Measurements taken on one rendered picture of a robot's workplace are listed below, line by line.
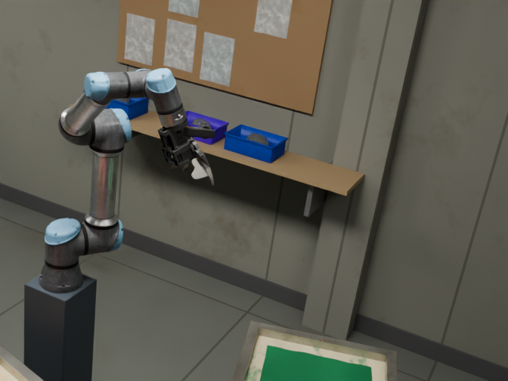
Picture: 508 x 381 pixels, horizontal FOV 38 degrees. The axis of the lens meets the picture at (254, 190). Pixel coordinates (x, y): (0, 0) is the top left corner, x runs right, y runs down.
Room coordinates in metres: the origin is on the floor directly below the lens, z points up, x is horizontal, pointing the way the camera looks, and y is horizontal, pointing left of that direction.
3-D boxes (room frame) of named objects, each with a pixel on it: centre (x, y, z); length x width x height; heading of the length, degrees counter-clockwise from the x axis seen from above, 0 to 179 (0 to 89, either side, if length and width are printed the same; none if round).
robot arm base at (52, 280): (2.21, 0.63, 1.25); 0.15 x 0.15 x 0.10
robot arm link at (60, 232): (2.21, 0.63, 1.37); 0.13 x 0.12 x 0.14; 124
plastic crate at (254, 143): (3.96, 0.03, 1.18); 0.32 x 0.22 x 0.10; 68
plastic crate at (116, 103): (4.32, 0.93, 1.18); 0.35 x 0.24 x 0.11; 68
